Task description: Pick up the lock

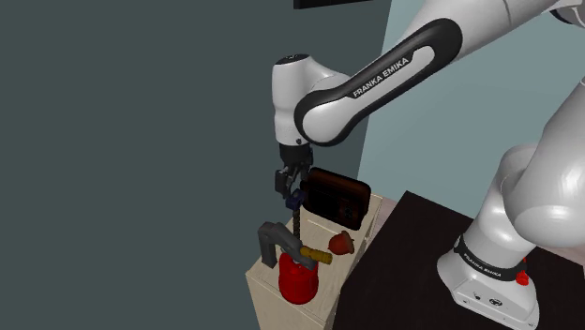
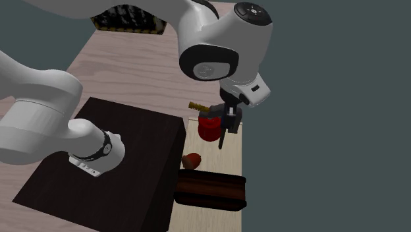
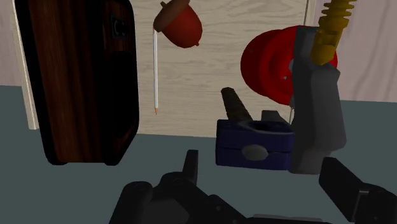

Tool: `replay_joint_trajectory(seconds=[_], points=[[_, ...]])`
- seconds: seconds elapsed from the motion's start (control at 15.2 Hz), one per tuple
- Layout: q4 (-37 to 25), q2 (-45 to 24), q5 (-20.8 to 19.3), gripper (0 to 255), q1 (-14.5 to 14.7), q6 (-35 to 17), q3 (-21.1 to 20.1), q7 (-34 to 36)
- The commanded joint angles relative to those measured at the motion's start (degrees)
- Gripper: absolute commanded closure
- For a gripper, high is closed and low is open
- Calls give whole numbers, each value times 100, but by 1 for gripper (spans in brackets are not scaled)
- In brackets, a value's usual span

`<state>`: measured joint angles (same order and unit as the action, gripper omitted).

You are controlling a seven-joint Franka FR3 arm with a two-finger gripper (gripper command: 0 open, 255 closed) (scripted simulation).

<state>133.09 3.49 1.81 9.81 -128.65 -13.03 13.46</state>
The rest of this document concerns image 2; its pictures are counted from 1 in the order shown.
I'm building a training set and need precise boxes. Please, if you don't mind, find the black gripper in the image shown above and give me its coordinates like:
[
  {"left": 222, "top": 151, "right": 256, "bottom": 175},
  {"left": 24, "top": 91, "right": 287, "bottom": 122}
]
[{"left": 218, "top": 88, "right": 244, "bottom": 150}]

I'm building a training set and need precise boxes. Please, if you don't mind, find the red round container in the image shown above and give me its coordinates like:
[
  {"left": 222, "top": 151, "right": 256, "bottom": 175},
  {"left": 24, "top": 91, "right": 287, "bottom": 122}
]
[{"left": 197, "top": 115, "right": 223, "bottom": 142}]

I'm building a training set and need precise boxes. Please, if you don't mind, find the reddish brown round lump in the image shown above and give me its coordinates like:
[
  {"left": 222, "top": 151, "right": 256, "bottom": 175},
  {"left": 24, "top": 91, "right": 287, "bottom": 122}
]
[{"left": 181, "top": 152, "right": 202, "bottom": 171}]

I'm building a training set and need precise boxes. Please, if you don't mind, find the golden ridged rod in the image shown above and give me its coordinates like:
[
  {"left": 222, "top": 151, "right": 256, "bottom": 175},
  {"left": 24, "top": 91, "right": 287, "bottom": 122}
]
[{"left": 188, "top": 101, "right": 210, "bottom": 113}]

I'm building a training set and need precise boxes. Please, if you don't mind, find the dark brown oblong case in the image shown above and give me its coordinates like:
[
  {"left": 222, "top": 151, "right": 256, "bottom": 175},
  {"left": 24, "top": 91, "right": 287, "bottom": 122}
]
[{"left": 173, "top": 169, "right": 248, "bottom": 212}]

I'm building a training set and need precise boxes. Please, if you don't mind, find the dark robot stand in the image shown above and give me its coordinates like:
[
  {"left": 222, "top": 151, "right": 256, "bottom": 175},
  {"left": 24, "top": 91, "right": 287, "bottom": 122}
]
[{"left": 12, "top": 96, "right": 187, "bottom": 232}]

